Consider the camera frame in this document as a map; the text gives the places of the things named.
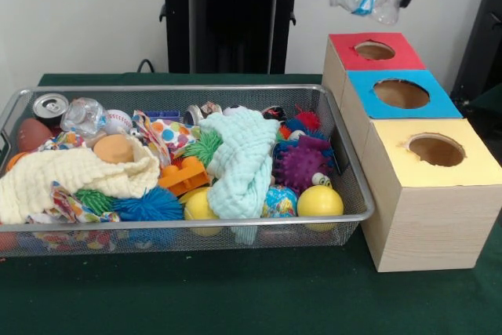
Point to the cream yellow cloth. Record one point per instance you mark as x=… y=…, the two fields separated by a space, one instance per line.
x=59 y=170

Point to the black chair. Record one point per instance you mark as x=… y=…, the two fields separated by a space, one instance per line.
x=484 y=37

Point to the shallow metal mesh bin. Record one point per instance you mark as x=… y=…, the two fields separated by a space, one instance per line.
x=306 y=93

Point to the yellow smooth ball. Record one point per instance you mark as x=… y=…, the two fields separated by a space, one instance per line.
x=319 y=203

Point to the wooden box with three holes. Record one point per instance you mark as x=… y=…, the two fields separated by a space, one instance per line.
x=427 y=213

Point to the orange plastic block toy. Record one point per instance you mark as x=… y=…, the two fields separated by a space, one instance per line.
x=182 y=176

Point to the silver topped drink can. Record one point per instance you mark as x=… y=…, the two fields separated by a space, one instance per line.
x=50 y=105

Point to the tan foam ball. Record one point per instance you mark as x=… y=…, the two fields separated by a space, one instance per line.
x=113 y=149

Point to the globe print ball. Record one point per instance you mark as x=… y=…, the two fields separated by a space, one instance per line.
x=280 y=201

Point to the purple spiky ball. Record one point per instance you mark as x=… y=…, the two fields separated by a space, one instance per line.
x=302 y=162

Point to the dark green table cloth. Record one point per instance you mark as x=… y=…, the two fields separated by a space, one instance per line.
x=235 y=296

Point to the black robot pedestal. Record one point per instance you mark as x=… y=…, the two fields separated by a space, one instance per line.
x=235 y=17

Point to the mint green cloth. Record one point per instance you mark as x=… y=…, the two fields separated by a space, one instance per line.
x=243 y=166

